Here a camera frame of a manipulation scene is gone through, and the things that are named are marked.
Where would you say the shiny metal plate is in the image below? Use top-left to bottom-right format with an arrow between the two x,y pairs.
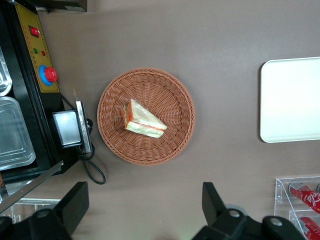
75,99 -> 92,154

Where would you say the triangle sandwich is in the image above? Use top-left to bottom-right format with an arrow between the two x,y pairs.
120,98 -> 168,139

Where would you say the clear plastic container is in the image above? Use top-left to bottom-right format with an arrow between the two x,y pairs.
0,96 -> 37,172

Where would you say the black appliance power cable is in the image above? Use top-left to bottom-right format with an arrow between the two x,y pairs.
60,93 -> 107,185

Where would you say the clear acrylic bread rack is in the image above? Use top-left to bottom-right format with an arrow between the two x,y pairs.
0,197 -> 63,226

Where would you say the round brown wicker basket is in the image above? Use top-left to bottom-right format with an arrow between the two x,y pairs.
96,67 -> 196,166

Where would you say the clear acrylic bottle rack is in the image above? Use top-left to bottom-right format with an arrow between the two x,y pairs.
273,176 -> 320,240

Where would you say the dark grey flat panel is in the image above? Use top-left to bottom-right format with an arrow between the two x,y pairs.
34,0 -> 88,13

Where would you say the cream plastic tray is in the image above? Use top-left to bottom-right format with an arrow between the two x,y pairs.
259,56 -> 320,144

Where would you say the grey power box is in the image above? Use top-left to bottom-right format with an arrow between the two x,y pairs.
51,109 -> 84,149

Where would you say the black food warmer yellow panel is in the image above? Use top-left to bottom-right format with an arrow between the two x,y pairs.
0,0 -> 77,182

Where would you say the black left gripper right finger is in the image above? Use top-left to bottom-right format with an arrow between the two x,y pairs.
201,181 -> 228,228

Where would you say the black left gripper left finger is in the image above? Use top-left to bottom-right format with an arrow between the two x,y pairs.
51,181 -> 90,236

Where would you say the small steel food pan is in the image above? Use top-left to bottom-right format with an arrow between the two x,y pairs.
0,46 -> 13,97

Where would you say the red cola bottle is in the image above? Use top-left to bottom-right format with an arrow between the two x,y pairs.
288,181 -> 320,214
298,216 -> 320,240

